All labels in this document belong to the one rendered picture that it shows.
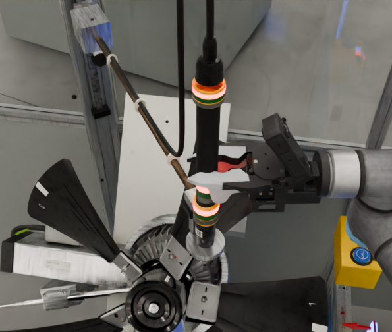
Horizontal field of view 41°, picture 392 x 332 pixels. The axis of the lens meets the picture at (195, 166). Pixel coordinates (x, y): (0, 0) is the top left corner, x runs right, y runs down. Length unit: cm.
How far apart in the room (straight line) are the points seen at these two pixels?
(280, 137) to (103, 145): 100
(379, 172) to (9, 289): 210
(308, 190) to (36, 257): 72
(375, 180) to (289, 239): 132
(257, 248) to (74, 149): 83
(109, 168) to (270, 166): 101
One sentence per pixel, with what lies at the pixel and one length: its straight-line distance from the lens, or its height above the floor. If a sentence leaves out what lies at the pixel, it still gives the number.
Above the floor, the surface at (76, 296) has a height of 110.
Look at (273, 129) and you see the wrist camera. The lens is 73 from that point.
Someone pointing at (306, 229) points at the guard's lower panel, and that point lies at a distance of 206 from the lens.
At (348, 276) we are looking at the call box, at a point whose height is 103.
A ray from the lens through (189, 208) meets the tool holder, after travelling 91.
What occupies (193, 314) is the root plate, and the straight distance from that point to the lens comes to 111.
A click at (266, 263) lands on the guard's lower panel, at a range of 227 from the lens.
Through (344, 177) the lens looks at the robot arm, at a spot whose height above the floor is 161.
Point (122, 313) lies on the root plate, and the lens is 117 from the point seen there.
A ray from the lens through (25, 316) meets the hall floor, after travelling 257.
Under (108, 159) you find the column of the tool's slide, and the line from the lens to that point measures 171.
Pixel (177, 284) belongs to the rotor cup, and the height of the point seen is 124.
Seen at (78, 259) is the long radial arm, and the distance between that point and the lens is 128.
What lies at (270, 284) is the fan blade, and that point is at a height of 118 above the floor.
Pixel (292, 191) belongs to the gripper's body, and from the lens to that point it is 83.
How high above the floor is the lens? 218
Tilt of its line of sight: 47 degrees down
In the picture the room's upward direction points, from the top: straight up
